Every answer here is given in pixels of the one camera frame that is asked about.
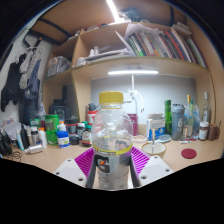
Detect magenta pouch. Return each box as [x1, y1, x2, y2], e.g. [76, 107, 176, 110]
[128, 113, 139, 137]

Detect wooden shelf unit with books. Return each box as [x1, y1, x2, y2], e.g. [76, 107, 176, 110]
[42, 19, 218, 136]

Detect dark bottle red label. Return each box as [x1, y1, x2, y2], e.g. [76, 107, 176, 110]
[81, 124, 93, 148]

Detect white cable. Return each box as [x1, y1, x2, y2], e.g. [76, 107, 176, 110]
[123, 74, 145, 116]

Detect dark green bottle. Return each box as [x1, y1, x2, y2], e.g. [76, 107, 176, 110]
[163, 99, 173, 135]

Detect hanging dark clothes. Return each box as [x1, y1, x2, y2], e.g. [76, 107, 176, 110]
[0, 46, 43, 114]

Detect cream cup yellow rim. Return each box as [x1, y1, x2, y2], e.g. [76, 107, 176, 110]
[140, 142, 167, 158]

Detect white bottle orange cap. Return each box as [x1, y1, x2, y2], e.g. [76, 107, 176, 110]
[37, 127, 48, 149]

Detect small white bowl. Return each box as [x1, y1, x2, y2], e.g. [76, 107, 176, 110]
[132, 134, 148, 146]

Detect white bottle blue label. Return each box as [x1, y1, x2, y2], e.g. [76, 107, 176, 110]
[55, 120, 71, 149]

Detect metal spoon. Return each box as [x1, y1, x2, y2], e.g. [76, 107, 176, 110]
[151, 128, 156, 154]

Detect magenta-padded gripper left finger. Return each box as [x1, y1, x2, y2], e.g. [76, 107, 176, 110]
[53, 147, 98, 189]

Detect glass bottle gold cap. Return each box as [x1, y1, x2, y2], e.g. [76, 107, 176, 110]
[185, 94, 193, 134]

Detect black speaker box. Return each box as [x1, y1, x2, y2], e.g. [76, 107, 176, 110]
[49, 99, 68, 121]

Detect long ceiling light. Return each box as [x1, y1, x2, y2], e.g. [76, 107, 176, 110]
[105, 0, 121, 23]

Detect clear glass bottle white cap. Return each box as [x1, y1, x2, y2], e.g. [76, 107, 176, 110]
[201, 91, 212, 133]

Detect flat round red coaster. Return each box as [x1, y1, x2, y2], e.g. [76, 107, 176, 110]
[180, 147, 198, 160]

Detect red and white canister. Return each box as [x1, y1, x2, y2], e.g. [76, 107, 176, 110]
[86, 110, 98, 126]

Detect silver metal can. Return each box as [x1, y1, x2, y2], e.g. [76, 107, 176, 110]
[24, 143, 44, 155]

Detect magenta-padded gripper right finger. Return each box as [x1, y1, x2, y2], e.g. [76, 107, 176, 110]
[128, 145, 174, 188]

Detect clear drink bottle yellow cap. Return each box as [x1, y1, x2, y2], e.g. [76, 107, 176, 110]
[90, 91, 134, 191]

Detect blue plastic bag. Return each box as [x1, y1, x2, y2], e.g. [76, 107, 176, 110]
[190, 103, 203, 134]

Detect blue and white carton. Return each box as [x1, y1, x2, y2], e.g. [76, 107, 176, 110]
[146, 113, 167, 141]

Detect brown mug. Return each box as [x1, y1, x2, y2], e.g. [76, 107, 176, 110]
[208, 123, 222, 141]

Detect white LED light bar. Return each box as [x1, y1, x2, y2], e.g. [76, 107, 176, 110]
[107, 69, 160, 76]

